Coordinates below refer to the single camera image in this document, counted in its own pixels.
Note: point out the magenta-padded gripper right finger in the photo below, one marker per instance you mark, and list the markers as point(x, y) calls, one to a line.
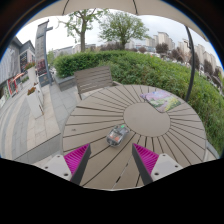
point(146, 159)

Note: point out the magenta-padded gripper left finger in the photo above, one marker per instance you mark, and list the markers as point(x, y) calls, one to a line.
point(76, 159)

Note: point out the floral print mouse pad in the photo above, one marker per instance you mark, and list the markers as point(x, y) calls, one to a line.
point(161, 100)

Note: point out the low white flower planter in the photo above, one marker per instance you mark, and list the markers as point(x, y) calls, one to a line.
point(34, 105)

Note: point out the brown slatted chair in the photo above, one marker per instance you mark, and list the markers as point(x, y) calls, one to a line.
point(93, 78)

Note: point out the tall white flower planter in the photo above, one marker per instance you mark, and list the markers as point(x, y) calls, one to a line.
point(32, 75)

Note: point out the dark curved parasol pole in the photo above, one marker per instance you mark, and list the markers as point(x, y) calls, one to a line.
point(192, 66)

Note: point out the tall grey sign pillar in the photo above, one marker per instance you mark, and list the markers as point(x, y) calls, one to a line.
point(40, 50)

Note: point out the grey storefront building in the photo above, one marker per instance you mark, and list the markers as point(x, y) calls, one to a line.
point(10, 63)

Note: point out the distant apartment towers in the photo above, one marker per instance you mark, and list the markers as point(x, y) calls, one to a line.
point(163, 38)

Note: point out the thin-trunk sparse tree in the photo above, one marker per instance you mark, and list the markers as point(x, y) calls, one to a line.
point(82, 33)

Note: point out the round-crowned green tree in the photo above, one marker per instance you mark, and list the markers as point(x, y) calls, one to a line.
point(122, 26)

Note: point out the beige parasol canopy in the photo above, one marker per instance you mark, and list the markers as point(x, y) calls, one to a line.
point(100, 6)

